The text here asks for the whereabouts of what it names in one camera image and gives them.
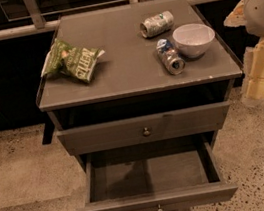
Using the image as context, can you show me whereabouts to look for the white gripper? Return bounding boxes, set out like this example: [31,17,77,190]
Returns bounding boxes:
[223,0,264,104]

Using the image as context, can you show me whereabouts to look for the grey top drawer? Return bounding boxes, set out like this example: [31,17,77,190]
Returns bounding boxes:
[57,101,229,156]

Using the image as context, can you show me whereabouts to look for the grey wooden drawer cabinet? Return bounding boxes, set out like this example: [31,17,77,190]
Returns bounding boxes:
[21,0,256,167]

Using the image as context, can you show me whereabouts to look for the white bowl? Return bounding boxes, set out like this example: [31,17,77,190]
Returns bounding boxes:
[172,23,215,58]

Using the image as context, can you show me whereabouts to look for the crushed blue silver can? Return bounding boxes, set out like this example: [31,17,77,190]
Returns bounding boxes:
[156,39,186,76]

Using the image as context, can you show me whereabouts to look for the crushed silver green can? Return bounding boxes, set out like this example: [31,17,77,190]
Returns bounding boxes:
[139,11,174,38]

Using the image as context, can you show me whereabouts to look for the green Kettle chip bag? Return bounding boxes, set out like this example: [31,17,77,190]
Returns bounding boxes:
[41,38,104,83]

